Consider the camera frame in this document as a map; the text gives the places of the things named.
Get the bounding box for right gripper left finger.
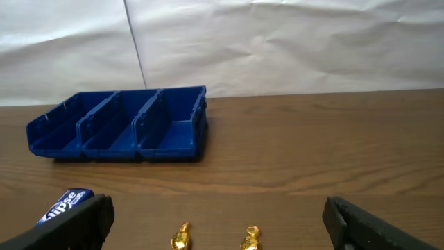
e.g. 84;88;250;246
0;193;115;250

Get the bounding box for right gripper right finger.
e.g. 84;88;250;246
322;196;441;250

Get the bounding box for blue candy pack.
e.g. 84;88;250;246
35;187;96;227

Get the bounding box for blue tray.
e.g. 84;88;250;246
26;85;209;163

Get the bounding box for gold wrapped candy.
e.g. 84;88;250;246
170;222;193;250
239;225;263;250

